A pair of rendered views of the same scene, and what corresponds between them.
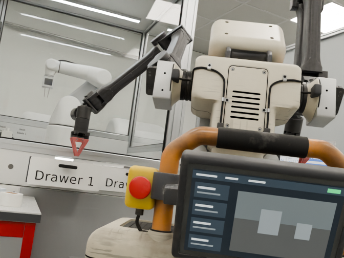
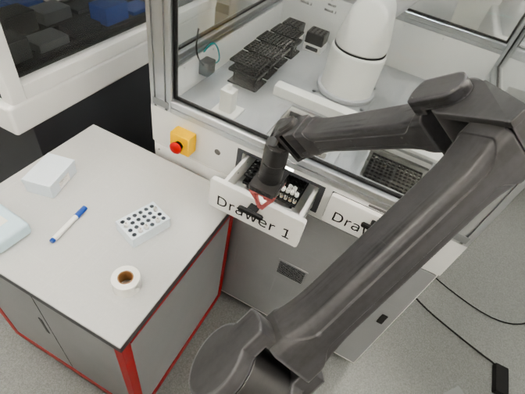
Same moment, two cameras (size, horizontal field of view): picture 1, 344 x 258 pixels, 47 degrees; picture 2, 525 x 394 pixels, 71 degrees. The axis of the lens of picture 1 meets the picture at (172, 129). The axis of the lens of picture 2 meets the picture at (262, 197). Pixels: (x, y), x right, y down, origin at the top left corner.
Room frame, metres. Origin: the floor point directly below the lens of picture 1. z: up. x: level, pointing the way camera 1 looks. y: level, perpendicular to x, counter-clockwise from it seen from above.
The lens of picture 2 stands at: (1.11, -0.01, 1.65)
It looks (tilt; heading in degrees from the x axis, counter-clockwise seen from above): 46 degrees down; 37
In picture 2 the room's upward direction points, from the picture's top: 14 degrees clockwise
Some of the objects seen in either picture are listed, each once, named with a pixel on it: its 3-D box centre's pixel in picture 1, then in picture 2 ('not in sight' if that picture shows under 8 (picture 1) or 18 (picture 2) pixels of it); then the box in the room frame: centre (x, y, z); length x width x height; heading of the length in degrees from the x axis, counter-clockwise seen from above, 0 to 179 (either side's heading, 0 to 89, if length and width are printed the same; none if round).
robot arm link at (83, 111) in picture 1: (83, 113); (276, 150); (1.64, 0.37, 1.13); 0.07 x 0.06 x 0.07; 30
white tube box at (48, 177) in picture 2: not in sight; (51, 175); (1.30, 0.93, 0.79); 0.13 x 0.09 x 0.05; 34
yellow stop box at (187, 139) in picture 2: not in sight; (182, 141); (1.66, 0.76, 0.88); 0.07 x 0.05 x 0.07; 110
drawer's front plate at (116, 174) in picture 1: (130, 181); (373, 227); (1.90, 0.16, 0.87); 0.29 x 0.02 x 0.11; 110
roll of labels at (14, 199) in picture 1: (10, 199); (126, 281); (1.29, 0.48, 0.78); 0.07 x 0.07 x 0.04
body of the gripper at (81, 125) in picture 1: (81, 127); (271, 171); (1.63, 0.37, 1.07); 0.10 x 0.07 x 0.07; 20
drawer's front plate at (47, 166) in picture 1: (65, 174); (255, 211); (1.65, 0.41, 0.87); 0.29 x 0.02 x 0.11; 110
